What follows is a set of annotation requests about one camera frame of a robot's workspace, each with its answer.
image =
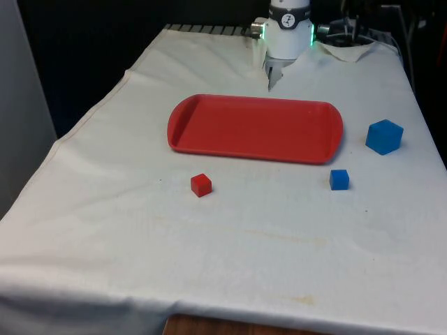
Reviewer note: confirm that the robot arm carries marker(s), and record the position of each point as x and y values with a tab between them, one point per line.
286	38

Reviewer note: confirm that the red tray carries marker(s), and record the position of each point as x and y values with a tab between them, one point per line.
258	129

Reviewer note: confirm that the small red cube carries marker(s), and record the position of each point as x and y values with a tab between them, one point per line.
201	185

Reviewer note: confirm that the small blue cube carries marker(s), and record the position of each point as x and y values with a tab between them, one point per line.
339	180

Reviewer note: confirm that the large blue cube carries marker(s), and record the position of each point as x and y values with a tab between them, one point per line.
384	137

